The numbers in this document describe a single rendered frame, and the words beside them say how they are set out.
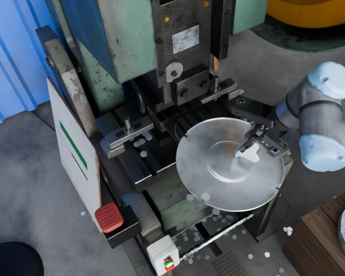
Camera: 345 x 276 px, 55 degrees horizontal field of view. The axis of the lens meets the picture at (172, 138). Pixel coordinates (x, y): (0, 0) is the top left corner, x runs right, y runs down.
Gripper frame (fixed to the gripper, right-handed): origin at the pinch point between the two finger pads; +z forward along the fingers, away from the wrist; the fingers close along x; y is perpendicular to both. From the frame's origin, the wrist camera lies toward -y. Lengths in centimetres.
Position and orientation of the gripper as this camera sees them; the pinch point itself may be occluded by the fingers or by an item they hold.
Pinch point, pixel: (240, 144)
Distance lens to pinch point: 92.8
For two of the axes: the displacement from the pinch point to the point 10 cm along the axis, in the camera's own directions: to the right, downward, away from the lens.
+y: 8.0, 6.0, -0.3
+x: 5.4, -6.9, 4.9
